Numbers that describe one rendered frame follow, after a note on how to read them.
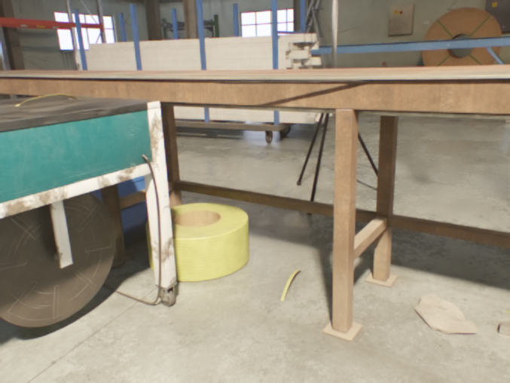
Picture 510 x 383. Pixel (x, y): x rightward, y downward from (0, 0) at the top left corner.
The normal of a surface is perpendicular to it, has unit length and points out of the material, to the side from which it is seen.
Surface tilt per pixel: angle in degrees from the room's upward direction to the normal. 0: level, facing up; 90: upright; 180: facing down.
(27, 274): 90
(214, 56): 90
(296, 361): 0
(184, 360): 0
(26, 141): 90
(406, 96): 90
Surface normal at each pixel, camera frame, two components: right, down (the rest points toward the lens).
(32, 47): 0.89, 0.10
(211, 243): 0.32, 0.26
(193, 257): 0.00, 0.29
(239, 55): -0.45, 0.27
